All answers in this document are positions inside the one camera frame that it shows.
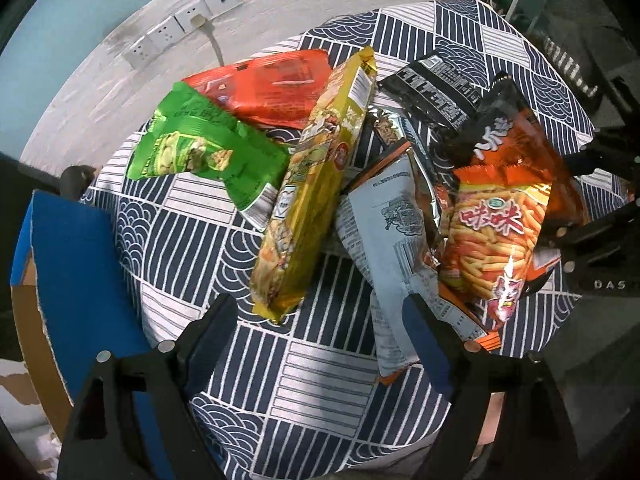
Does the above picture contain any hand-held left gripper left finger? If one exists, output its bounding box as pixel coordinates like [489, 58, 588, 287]
[57, 294, 239, 480]

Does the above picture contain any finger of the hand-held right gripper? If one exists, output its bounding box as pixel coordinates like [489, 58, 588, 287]
[545, 205, 632, 272]
[564, 127, 633, 183]

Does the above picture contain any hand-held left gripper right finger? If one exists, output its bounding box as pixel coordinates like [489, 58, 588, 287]
[401, 294, 583, 480]

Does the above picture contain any orange snack bag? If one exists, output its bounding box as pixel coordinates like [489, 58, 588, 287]
[435, 80, 591, 333]

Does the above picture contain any grey printed snack bag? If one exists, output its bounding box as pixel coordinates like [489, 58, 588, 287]
[335, 141, 502, 385]

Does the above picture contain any blue cardboard box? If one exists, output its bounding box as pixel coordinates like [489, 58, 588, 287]
[10, 189, 168, 480]

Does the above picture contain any black snack bag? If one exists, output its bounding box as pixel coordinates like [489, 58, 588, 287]
[376, 53, 511, 133]

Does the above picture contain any yellow snack bag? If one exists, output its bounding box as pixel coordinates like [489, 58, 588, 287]
[250, 46, 377, 322]

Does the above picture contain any silver foil snack bag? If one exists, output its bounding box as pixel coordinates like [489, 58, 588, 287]
[367, 105, 453, 261]

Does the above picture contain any green snack bag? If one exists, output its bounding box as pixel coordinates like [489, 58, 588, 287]
[125, 81, 291, 232]

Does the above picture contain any red snack bag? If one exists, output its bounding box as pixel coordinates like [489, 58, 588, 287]
[181, 49, 332, 131]

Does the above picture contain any black rounded knob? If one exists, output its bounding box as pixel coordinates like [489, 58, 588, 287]
[60, 165, 101, 203]

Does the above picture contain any white wall socket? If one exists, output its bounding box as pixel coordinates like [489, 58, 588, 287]
[122, 40, 156, 68]
[175, 2, 211, 33]
[145, 17, 183, 51]

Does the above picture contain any white plug with cable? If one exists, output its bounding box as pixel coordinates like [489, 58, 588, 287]
[189, 14, 227, 67]

